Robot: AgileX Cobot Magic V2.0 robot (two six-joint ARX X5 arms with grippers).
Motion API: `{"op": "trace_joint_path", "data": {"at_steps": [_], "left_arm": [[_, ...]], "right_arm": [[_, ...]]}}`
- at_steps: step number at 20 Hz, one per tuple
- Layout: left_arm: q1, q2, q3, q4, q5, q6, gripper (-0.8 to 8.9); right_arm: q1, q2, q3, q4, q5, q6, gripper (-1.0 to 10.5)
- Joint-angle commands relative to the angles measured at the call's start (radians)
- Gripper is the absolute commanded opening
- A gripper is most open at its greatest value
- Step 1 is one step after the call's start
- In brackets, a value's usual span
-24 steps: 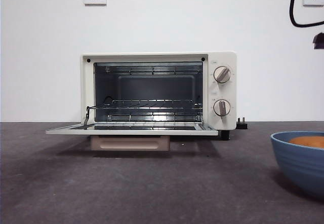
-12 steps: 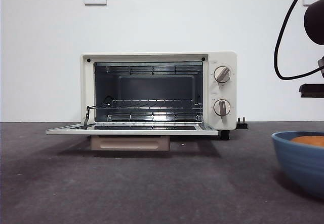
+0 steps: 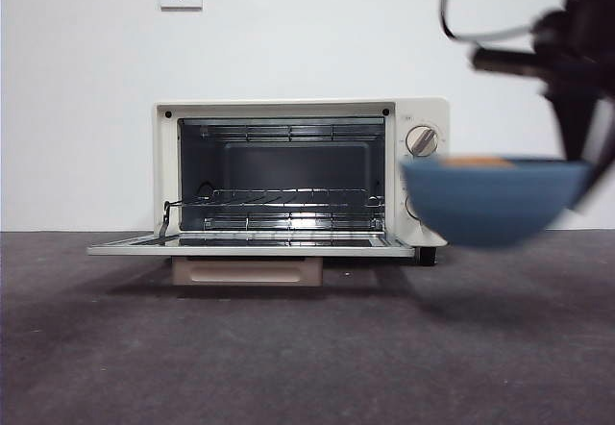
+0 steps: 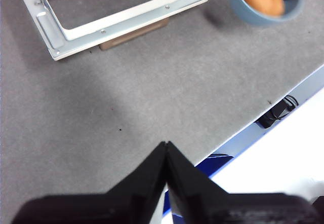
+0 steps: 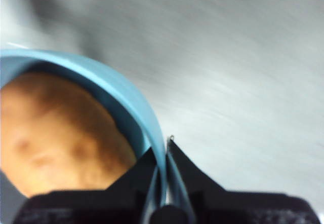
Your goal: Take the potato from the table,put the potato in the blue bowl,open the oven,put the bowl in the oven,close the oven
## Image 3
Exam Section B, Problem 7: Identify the cream Toshiba toaster oven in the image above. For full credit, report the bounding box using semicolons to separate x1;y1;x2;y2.
86;96;451;288

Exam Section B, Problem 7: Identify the brown potato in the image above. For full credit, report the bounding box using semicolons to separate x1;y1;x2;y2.
444;154;518;169

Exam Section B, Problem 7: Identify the oven door with beige handle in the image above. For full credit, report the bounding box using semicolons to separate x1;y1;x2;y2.
86;201;415;288

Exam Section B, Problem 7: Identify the metal wire oven rack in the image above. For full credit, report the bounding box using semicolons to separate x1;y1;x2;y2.
165;187;385;210

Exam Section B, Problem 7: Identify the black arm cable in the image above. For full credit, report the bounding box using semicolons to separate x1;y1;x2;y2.
437;0;563;44

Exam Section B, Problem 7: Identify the blue bowl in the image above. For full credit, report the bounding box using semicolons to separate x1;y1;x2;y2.
401;154;593;249

